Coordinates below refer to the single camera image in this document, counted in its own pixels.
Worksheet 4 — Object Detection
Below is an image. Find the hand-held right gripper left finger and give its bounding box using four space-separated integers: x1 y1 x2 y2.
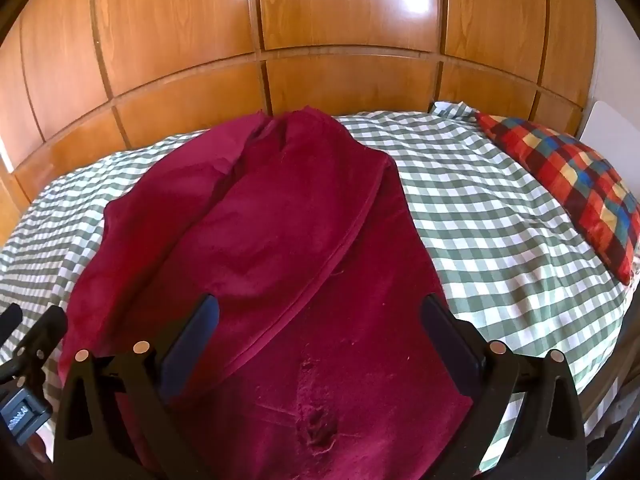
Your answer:
52 294 221 480

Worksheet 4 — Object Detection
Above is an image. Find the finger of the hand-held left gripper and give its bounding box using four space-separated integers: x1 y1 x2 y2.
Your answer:
0 304 23 357
9 306 68 379

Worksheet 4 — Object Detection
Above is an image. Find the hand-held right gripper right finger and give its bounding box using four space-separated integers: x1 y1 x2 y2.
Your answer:
420 294 588 480

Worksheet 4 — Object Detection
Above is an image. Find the dark red garment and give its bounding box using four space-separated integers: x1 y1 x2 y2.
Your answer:
59 106 476 480

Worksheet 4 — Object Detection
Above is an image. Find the green white checkered bed sheet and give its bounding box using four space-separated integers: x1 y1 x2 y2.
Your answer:
0 101 640 473

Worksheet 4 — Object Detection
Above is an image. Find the red plaid pillow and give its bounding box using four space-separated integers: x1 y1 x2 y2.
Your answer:
474 112 640 286

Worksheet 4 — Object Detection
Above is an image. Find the white panel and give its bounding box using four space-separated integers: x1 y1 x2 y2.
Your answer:
579 100 640 163

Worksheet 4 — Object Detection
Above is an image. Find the wooden panelled wardrobe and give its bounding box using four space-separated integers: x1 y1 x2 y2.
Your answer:
0 0 598 233

